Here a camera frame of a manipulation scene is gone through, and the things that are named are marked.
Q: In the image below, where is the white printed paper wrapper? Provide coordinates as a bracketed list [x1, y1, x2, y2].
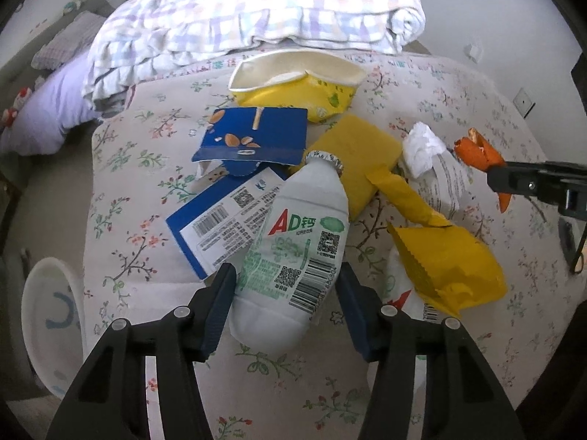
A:
[410, 153, 473, 221]

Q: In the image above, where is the white packet with red print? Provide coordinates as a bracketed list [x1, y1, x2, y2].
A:
[383, 243, 448, 331]

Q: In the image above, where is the white plastic drink bottle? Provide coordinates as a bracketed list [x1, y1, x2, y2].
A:
[228, 150, 350, 357]

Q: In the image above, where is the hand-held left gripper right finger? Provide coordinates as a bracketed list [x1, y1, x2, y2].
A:
[337, 261, 526, 440]

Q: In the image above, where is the yellow sponge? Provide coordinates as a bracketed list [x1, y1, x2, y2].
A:
[305, 114, 403, 221]

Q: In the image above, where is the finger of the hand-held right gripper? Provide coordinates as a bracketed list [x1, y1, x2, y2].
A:
[487, 159, 587, 206]

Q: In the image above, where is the flattened blue cardboard box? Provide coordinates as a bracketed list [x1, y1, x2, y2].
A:
[165, 106, 309, 280]

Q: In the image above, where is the white plastic bin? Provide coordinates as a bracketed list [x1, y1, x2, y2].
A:
[21, 257, 88, 400]

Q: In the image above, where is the yellow plastic wrapper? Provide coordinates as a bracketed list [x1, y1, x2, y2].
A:
[366, 167, 509, 317]

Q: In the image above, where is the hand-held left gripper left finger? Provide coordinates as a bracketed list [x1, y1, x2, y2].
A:
[45, 263, 238, 440]

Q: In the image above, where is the crushed yellow paper bowl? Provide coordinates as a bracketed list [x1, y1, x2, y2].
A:
[228, 50, 367, 124]

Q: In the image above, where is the checked pillow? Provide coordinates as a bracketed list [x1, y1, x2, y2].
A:
[31, 11, 108, 70]

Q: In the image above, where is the folded checked quilt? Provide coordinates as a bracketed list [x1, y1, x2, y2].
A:
[83, 0, 426, 113]

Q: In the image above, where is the orange peel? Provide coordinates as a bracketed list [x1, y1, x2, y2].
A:
[454, 129, 514, 214]

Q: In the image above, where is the crumpled white tissue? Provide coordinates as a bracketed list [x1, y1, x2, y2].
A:
[402, 122, 448, 179]

